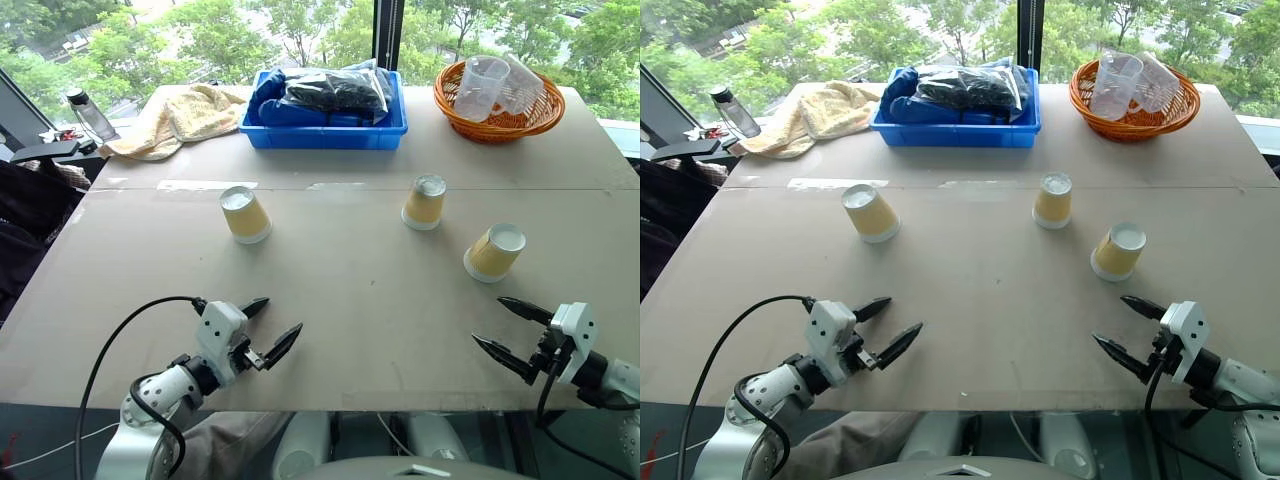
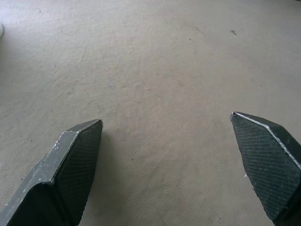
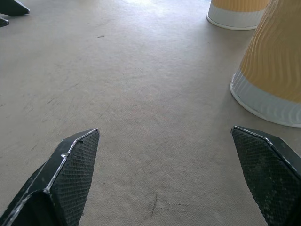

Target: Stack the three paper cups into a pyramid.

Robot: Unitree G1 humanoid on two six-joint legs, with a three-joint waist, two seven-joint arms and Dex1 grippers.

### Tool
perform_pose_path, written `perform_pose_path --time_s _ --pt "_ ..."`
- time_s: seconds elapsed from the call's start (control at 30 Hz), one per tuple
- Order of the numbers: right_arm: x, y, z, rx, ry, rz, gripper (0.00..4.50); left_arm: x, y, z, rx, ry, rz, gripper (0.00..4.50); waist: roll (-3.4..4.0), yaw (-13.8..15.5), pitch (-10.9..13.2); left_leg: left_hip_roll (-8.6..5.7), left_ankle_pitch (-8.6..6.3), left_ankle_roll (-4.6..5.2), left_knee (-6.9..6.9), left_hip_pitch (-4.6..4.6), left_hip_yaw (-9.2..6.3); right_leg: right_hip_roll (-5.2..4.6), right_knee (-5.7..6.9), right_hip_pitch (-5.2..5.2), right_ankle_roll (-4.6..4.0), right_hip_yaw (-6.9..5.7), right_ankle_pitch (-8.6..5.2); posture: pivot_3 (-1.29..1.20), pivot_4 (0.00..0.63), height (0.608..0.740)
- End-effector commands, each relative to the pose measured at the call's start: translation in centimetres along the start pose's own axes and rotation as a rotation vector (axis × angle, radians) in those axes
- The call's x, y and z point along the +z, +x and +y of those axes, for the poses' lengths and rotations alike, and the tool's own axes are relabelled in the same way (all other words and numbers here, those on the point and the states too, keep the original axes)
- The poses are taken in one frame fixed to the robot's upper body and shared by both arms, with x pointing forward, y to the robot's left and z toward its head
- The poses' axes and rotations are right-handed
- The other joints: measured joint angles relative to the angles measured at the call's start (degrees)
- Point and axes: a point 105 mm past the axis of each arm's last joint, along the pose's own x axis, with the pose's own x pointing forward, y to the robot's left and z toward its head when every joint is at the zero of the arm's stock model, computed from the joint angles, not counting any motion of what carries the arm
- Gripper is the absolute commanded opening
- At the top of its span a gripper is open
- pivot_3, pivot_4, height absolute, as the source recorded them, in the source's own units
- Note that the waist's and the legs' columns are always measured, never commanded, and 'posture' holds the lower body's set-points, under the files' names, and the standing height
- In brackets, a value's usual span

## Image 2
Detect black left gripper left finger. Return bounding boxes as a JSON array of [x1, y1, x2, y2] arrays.
[[0, 119, 103, 226]]

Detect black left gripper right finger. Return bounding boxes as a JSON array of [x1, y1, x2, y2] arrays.
[[230, 111, 301, 225]]

